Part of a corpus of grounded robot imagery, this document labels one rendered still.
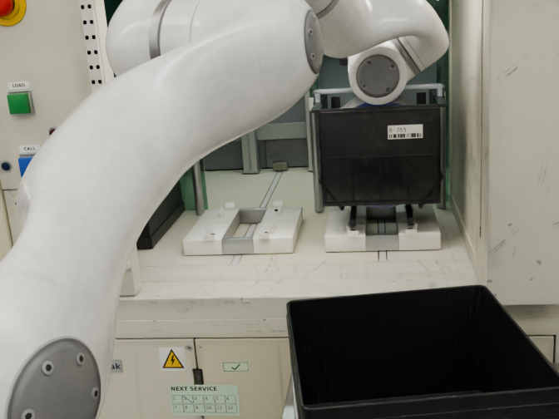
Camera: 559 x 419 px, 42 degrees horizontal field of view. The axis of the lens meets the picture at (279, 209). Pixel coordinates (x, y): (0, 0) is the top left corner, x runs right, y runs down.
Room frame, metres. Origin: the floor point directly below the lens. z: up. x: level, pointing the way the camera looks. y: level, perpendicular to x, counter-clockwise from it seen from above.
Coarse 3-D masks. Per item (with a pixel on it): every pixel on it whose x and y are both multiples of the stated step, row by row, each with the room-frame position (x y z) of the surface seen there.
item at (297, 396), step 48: (432, 288) 0.91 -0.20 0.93; (480, 288) 0.91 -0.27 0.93; (336, 336) 0.91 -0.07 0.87; (384, 336) 0.91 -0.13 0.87; (432, 336) 0.91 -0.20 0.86; (480, 336) 0.91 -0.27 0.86; (336, 384) 0.91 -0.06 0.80; (384, 384) 0.91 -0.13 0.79; (432, 384) 0.91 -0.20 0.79; (480, 384) 0.91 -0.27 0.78; (528, 384) 0.74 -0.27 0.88
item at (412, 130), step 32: (320, 96) 1.36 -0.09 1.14; (320, 128) 1.26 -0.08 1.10; (352, 128) 1.25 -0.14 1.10; (384, 128) 1.24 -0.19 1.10; (416, 128) 1.23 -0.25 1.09; (320, 160) 1.26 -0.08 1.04; (352, 160) 1.25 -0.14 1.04; (384, 160) 1.24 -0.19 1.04; (416, 160) 1.23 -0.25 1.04; (352, 192) 1.25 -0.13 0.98; (384, 192) 1.24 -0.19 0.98; (416, 192) 1.23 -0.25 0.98; (352, 224) 1.25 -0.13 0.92
